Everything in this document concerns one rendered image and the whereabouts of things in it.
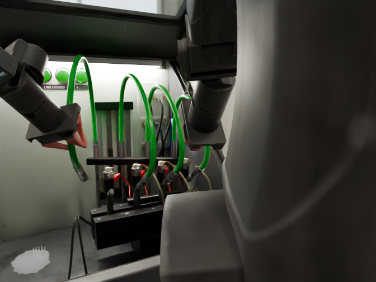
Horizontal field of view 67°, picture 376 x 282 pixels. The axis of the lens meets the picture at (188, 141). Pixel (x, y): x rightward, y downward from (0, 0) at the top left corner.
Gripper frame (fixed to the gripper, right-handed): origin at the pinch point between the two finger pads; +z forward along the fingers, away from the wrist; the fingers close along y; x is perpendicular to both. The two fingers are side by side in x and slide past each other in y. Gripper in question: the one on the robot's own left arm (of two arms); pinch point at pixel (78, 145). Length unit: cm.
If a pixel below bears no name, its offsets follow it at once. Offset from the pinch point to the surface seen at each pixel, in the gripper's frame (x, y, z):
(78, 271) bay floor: 18.6, 16.7, 31.5
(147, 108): -10.4, -14.2, 4.9
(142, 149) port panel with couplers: -27, 3, 44
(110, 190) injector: 1.4, 2.7, 20.5
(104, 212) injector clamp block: 4.4, 7.8, 27.3
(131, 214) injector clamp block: 6.3, -0.5, 28.0
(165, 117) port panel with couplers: -38, -8, 41
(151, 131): -4.9, -14.5, 6.9
